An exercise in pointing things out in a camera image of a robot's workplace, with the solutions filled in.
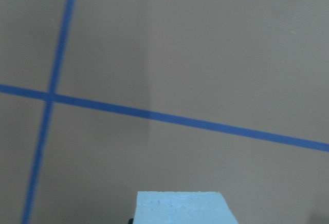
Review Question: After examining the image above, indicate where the light blue block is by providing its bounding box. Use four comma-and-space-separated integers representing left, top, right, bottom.
133, 191, 237, 223

